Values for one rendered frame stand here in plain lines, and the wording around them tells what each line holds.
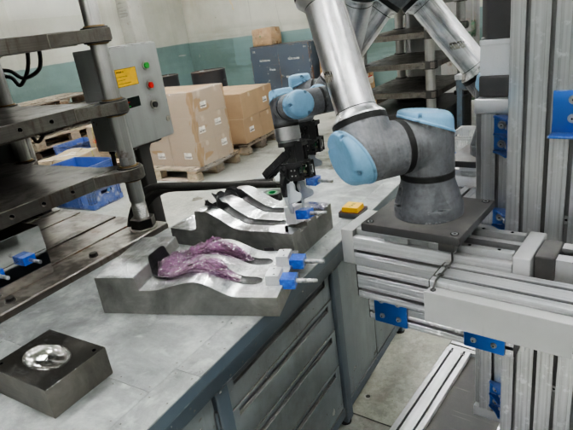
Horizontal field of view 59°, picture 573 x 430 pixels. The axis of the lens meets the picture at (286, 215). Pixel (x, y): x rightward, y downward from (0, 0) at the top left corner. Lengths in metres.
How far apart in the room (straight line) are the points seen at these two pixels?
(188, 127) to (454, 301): 4.63
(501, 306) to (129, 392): 0.76
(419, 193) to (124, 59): 1.43
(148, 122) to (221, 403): 1.30
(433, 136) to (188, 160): 4.65
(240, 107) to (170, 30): 4.58
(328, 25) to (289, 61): 7.57
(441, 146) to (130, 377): 0.82
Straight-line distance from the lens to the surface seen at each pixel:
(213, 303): 1.32
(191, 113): 5.38
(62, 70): 8.97
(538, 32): 1.16
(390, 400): 2.22
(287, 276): 1.31
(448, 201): 1.11
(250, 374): 1.42
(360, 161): 0.99
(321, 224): 1.66
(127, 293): 1.42
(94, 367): 1.20
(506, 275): 1.09
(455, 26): 1.66
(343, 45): 1.08
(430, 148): 1.07
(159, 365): 1.21
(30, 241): 1.85
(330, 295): 1.76
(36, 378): 1.19
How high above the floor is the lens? 1.48
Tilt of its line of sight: 21 degrees down
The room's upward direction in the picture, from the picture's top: 8 degrees counter-clockwise
